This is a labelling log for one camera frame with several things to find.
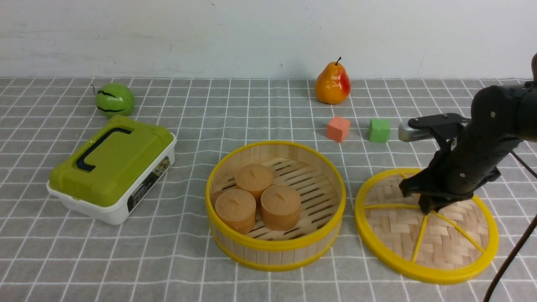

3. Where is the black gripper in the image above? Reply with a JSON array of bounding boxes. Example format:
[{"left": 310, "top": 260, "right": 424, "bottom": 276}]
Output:
[{"left": 399, "top": 127, "right": 510, "bottom": 214}]

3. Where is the brown round cake back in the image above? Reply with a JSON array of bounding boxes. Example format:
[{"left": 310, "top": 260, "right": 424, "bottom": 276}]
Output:
[{"left": 235, "top": 164, "right": 274, "bottom": 202}]

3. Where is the bamboo steamer basket yellow rim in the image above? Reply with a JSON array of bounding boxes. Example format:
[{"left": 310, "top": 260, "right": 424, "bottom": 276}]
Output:
[{"left": 205, "top": 140, "right": 347, "bottom": 271}]

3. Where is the orange foam cube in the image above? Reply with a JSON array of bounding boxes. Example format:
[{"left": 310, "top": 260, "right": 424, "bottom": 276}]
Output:
[{"left": 325, "top": 115, "right": 351, "bottom": 143}]

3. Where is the brown cable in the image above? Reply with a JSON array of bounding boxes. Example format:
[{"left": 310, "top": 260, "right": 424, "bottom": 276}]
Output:
[{"left": 482, "top": 151, "right": 537, "bottom": 302}]

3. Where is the grey checked tablecloth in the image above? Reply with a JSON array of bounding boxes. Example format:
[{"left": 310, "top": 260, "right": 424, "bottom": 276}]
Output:
[{"left": 0, "top": 77, "right": 536, "bottom": 302}]

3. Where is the green lidded white storage box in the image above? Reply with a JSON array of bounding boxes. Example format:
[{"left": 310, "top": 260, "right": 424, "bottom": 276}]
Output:
[{"left": 47, "top": 115, "right": 177, "bottom": 225}]

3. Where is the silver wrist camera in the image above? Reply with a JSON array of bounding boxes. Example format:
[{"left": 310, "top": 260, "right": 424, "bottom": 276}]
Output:
[{"left": 398, "top": 113, "right": 470, "bottom": 143}]

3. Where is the brown round cake right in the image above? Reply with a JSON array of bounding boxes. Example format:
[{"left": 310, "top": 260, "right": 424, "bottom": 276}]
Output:
[{"left": 260, "top": 184, "right": 301, "bottom": 231}]

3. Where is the green striped melon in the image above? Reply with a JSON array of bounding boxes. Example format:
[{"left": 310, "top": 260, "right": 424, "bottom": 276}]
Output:
[{"left": 91, "top": 83, "right": 135, "bottom": 118}]

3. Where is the woven bamboo steamer lid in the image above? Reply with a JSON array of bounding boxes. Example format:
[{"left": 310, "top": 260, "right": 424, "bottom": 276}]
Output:
[{"left": 354, "top": 168, "right": 499, "bottom": 285}]

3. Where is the brown round cake left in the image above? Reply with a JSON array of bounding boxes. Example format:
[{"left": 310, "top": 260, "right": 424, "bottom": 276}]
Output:
[{"left": 214, "top": 189, "right": 257, "bottom": 234}]

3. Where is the green foam cube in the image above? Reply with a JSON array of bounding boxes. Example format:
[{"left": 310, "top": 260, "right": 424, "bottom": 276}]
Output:
[{"left": 368, "top": 118, "right": 391, "bottom": 143}]

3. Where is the orange yellow pear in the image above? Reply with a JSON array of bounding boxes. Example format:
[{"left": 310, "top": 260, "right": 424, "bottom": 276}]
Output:
[{"left": 314, "top": 57, "right": 352, "bottom": 105}]

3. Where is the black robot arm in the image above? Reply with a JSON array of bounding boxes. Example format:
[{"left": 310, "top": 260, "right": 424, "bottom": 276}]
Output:
[{"left": 399, "top": 57, "right": 537, "bottom": 214}]

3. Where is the brown round cake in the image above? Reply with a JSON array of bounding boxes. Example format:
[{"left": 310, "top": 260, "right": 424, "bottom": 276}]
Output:
[
  {"left": 235, "top": 164, "right": 274, "bottom": 202},
  {"left": 214, "top": 189, "right": 257, "bottom": 234},
  {"left": 260, "top": 184, "right": 301, "bottom": 231}
]

